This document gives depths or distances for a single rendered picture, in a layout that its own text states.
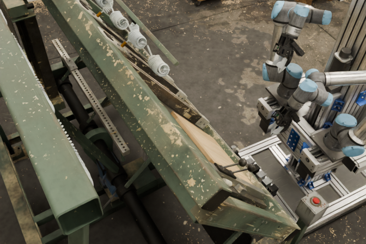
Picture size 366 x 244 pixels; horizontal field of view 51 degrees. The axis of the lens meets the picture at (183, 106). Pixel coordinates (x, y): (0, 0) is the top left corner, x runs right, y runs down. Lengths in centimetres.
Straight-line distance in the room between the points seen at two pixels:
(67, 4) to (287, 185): 224
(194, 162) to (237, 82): 312
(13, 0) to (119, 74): 94
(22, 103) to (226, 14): 449
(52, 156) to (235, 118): 314
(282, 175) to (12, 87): 262
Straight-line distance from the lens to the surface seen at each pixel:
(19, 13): 230
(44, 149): 98
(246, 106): 410
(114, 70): 161
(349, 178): 357
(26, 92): 113
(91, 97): 276
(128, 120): 174
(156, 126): 139
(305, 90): 195
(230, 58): 465
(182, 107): 237
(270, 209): 241
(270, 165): 342
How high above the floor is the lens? 295
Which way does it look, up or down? 47 degrees down
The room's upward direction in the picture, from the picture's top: 2 degrees clockwise
